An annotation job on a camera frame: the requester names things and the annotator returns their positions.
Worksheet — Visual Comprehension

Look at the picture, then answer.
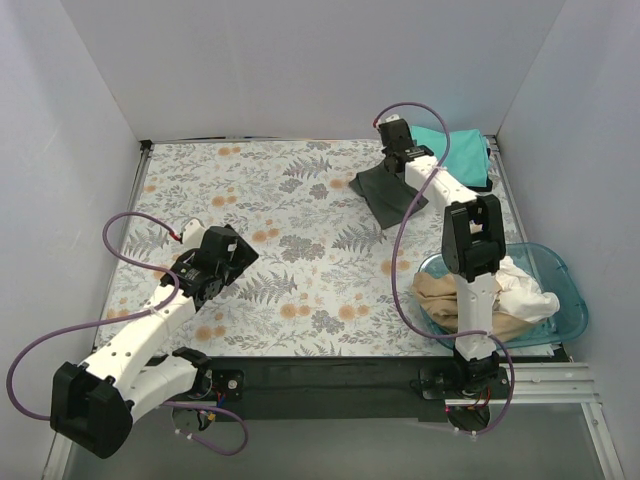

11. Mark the dark grey t shirt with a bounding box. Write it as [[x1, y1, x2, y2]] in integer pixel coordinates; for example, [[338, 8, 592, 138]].
[[349, 162, 417, 230]]

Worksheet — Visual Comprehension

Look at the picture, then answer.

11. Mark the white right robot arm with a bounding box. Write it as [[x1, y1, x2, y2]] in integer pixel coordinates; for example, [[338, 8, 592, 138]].
[[376, 115, 506, 398]]

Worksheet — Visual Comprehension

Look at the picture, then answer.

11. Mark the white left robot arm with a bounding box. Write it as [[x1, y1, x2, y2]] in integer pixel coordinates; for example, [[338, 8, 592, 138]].
[[50, 220, 259, 459]]

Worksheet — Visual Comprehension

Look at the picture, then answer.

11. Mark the folded teal t shirt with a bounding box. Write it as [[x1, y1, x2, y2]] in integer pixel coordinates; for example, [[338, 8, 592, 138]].
[[410, 125, 490, 188]]

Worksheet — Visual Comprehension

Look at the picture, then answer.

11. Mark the floral table mat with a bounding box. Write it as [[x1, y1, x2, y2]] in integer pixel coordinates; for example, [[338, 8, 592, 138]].
[[95, 140, 445, 356]]

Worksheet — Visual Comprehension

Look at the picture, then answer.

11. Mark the folded black t shirt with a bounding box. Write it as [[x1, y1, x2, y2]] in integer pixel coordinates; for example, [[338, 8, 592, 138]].
[[470, 138, 494, 193]]

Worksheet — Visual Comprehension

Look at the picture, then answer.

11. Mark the beige t shirt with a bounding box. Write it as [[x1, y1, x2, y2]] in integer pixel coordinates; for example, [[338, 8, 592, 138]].
[[411, 272, 534, 342]]

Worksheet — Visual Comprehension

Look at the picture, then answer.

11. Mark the teal plastic basket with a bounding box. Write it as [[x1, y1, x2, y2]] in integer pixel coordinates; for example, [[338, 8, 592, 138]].
[[413, 243, 588, 349]]

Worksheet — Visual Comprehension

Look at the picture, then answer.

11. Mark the white t shirt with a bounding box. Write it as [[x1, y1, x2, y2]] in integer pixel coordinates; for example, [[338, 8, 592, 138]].
[[493, 256, 560, 324]]

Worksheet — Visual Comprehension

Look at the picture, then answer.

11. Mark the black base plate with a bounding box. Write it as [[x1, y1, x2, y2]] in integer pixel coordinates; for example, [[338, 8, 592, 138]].
[[89, 349, 571, 424]]

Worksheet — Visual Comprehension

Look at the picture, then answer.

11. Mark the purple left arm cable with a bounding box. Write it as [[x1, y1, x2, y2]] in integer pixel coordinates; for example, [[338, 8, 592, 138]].
[[5, 212, 251, 456]]

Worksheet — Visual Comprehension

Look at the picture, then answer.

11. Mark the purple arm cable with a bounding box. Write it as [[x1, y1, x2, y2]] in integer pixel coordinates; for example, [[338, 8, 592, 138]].
[[372, 102, 514, 441], [5, 212, 251, 456]]

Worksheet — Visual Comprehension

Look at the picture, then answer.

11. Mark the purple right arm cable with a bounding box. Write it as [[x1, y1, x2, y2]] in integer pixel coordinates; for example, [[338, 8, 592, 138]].
[[372, 102, 514, 441]]

